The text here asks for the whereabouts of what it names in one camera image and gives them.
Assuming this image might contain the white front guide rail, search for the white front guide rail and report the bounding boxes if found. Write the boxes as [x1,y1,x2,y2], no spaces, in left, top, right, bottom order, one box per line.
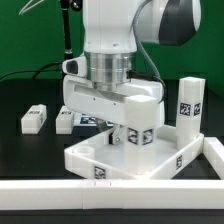
[0,180,224,210]

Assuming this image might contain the white desk top tray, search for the white desk top tray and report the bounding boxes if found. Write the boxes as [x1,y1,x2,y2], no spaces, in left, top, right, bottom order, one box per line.
[64,125,204,180]

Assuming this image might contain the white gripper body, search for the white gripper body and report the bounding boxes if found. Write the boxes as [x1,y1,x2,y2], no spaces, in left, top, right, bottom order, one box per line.
[61,73,166,129]

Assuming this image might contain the black cable on table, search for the black cable on table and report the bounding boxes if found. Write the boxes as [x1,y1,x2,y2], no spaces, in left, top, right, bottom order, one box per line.
[0,61,68,84]

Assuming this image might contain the braided grey gripper cable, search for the braided grey gripper cable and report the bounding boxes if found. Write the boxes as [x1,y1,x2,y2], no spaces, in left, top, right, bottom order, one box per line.
[126,0,168,104]

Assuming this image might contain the fiducial marker sheet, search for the fiducial marker sheet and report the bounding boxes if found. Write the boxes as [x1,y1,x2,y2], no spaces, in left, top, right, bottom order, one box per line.
[74,113,96,127]

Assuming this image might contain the white right guide block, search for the white right guide block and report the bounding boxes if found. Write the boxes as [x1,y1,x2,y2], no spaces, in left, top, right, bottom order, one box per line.
[203,137,224,180]

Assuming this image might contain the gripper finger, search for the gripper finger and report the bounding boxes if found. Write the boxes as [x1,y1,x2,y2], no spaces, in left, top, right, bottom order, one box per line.
[109,124,124,145]

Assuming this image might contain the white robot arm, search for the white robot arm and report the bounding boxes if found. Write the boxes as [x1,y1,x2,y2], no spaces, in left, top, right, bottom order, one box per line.
[62,0,201,146]

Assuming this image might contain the black hose cable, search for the black hose cable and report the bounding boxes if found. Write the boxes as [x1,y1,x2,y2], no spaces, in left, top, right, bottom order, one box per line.
[59,0,84,61]

